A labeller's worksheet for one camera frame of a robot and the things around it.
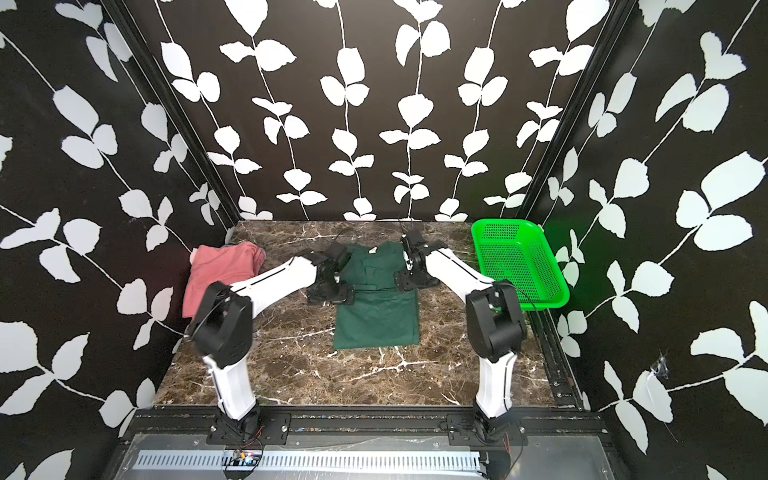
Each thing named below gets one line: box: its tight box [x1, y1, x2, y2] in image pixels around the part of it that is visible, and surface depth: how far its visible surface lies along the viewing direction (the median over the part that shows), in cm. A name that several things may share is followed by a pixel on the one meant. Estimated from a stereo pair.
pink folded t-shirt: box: [183, 242, 266, 318], surface depth 100 cm
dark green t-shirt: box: [334, 242, 420, 350], surface depth 95 cm
